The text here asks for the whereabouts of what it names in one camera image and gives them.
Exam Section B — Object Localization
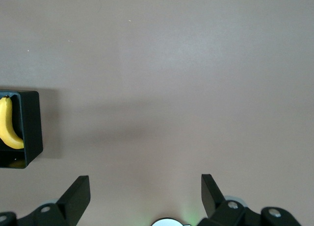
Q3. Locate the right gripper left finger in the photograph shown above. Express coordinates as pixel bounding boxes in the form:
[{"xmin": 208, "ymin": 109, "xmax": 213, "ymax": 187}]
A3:
[{"xmin": 0, "ymin": 175, "xmax": 91, "ymax": 226}]

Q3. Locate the yellow banana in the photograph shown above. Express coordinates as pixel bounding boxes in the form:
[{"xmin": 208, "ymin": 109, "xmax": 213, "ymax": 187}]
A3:
[{"xmin": 0, "ymin": 94, "xmax": 25, "ymax": 150}]

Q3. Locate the black plastic box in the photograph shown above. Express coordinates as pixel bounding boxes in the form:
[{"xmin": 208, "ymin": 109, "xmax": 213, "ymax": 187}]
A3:
[{"xmin": 0, "ymin": 89, "xmax": 44, "ymax": 170}]

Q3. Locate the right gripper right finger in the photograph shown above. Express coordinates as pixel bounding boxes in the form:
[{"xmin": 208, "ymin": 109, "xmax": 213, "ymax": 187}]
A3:
[{"xmin": 197, "ymin": 174, "xmax": 302, "ymax": 226}]

